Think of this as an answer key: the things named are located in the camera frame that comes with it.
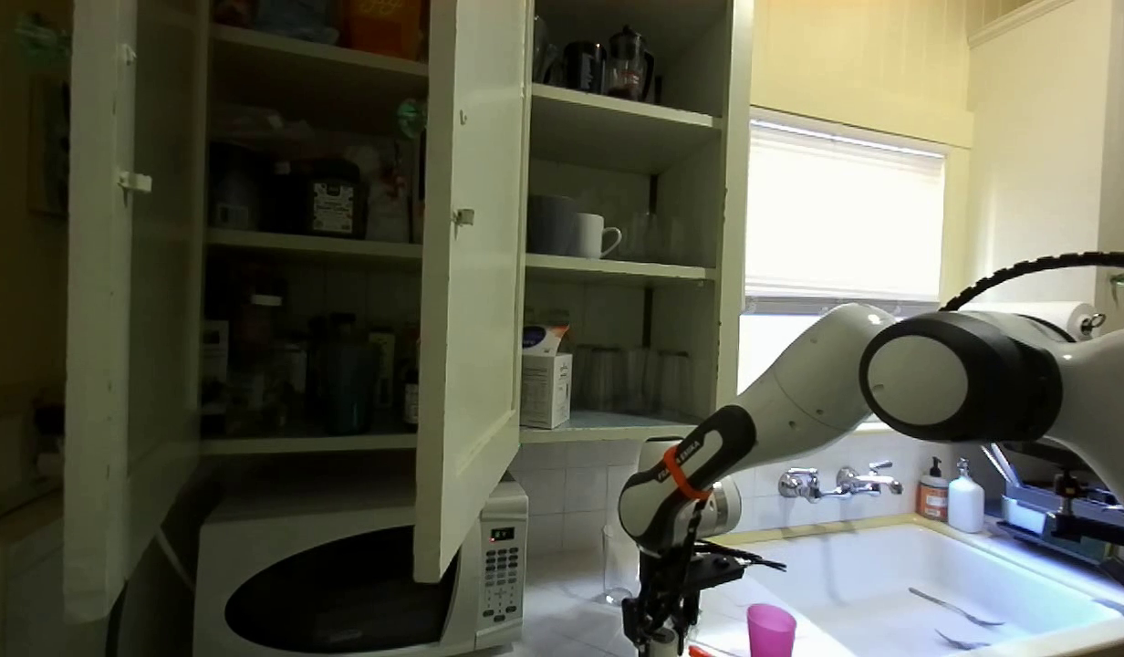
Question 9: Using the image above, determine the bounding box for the clear shelf glass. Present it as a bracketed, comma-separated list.
[627, 211, 685, 263]

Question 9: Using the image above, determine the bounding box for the clear tumbler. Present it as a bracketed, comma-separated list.
[577, 343, 627, 418]

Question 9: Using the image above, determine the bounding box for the brown soap bottle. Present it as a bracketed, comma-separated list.
[913, 453, 953, 525]

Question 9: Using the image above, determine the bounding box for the cream wall cabinet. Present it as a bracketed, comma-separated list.
[193, 0, 760, 460]

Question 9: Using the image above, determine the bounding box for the white microwave oven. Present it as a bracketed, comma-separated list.
[193, 480, 533, 657]

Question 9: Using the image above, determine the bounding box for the plain white mug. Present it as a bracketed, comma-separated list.
[572, 211, 627, 263]

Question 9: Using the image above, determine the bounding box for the blue container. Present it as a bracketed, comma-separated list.
[247, 0, 340, 46]

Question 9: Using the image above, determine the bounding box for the white soap bottle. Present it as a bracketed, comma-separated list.
[947, 458, 992, 537]

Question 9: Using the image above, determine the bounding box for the dark jar white label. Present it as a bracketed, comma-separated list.
[305, 161, 365, 242]

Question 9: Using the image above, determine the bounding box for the long utensil in sink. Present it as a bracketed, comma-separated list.
[904, 583, 1005, 632]

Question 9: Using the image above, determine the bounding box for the dark canister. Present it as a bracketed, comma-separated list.
[210, 141, 268, 233]

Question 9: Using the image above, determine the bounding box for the dark metal pot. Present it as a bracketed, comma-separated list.
[560, 39, 611, 95]

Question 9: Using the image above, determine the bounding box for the dark glass jar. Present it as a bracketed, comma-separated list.
[227, 290, 286, 435]

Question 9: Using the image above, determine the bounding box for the steel kettle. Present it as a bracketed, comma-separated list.
[603, 26, 661, 104]

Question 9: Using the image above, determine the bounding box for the tall clear drinking glass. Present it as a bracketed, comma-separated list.
[603, 521, 650, 609]

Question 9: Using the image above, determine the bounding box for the white kitchen sink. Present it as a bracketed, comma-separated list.
[704, 515, 1124, 657]

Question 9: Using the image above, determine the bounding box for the clear food bag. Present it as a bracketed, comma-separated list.
[361, 95, 426, 244]

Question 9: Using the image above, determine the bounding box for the cream cabinet door with latch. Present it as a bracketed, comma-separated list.
[63, 0, 213, 624]

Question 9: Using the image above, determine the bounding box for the white printed box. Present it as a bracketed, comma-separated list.
[518, 349, 577, 431]

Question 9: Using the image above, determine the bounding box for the chrome sink faucet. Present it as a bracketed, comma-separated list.
[778, 458, 904, 505]

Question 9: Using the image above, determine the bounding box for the cream cabinet door with knob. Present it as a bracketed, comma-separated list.
[414, 0, 538, 588]

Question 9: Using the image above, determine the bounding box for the dark tall bottle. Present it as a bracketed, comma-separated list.
[310, 314, 376, 435]

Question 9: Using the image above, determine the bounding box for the pink plastic cup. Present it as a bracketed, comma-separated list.
[745, 604, 801, 657]

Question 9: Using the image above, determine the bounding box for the white sink window blind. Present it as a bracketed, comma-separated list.
[740, 106, 953, 307]

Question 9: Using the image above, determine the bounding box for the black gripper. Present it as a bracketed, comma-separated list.
[622, 545, 713, 657]

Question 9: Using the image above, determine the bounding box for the orange container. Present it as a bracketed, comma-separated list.
[340, 0, 426, 63]

